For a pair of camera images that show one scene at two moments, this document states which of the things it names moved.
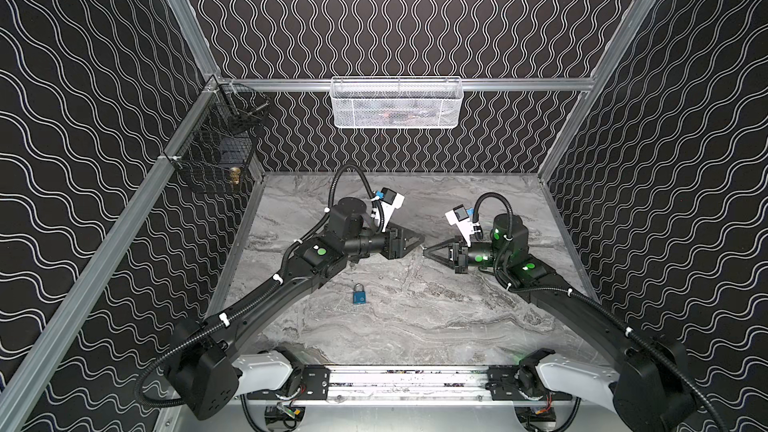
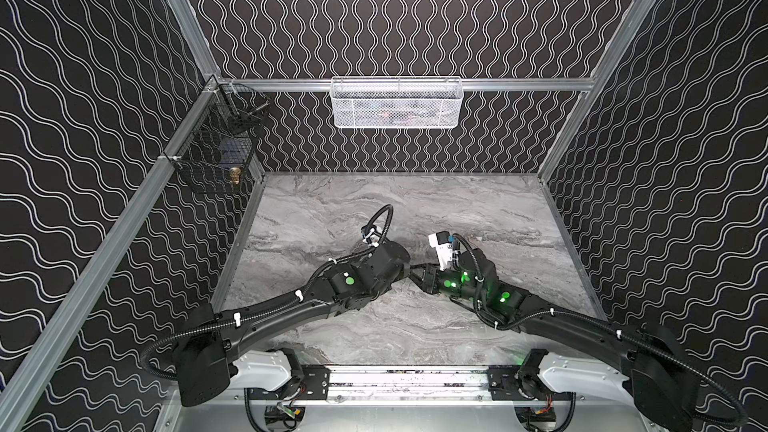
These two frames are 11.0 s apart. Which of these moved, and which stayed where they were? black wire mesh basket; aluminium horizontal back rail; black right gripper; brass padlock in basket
Moved: black right gripper
Stayed: brass padlock in basket; aluminium horizontal back rail; black wire mesh basket
